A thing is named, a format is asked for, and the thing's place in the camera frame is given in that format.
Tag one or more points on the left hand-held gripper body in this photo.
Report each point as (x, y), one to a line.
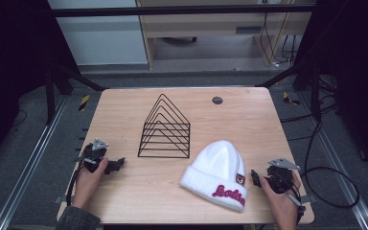
(93, 155)

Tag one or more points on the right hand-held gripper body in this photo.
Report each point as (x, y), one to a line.
(279, 180)

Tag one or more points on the white knit beanie hat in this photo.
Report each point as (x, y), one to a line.
(218, 172)

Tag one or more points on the person's right hand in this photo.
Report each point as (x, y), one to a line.
(282, 207)

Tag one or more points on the person's left hand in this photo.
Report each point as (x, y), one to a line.
(87, 185)

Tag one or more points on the yellow black floor tape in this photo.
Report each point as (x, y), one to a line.
(289, 99)
(84, 102)

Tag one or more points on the white cabinet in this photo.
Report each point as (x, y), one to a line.
(102, 38)

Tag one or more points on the black curtain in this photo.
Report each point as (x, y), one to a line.
(357, 64)
(9, 64)

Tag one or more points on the aluminium floor rail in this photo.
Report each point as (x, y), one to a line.
(341, 172)
(28, 163)

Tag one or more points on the black metal frame stand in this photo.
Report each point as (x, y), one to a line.
(314, 92)
(49, 96)

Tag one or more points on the black horizontal frame bar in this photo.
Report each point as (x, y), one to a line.
(172, 10)

